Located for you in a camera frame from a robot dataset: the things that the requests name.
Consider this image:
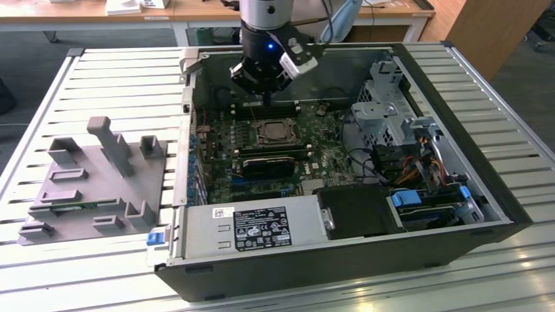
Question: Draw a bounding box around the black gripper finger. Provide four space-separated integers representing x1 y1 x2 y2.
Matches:
264 61 296 107
229 58 267 107

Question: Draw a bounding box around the silver CPU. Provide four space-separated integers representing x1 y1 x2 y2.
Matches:
264 122 292 140

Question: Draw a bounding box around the metal socket cover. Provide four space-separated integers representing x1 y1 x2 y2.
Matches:
258 118 302 147

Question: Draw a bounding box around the black RAM slot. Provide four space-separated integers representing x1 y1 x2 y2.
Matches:
236 105 300 114

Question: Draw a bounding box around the green motherboard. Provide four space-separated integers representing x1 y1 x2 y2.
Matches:
189 102 378 204

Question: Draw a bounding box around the silver drive cage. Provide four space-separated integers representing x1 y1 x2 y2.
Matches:
348 60 439 150

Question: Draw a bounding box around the black graphics card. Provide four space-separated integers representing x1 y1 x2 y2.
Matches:
240 155 296 179

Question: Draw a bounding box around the silver chipset heatsink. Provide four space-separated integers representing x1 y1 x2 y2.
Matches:
302 179 324 195

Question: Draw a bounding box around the black plastic shroud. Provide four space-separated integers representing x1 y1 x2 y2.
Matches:
316 187 408 241

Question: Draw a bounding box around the wooden desk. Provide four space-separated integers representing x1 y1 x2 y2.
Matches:
0 0 438 43

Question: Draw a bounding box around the hard disk in blue carrier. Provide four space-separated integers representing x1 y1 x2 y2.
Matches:
388 190 460 228

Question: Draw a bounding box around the grey parts rack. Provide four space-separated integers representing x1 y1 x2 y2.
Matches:
16 116 169 247

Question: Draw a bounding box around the wooden cabinet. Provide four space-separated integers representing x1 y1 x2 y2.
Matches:
418 0 550 82

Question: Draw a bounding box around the silver power supply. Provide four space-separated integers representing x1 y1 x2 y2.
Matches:
167 196 328 266

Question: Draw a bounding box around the green RAM stick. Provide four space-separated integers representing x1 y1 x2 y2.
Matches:
51 201 100 211

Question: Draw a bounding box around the black PC case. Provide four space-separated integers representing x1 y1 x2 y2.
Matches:
153 41 535 303

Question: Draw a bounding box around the black office chair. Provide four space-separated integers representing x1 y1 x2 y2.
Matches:
531 16 555 53

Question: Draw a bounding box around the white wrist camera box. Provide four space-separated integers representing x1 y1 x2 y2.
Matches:
279 38 322 79

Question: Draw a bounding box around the coloured power wire bundle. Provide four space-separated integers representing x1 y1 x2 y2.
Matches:
400 155 446 186

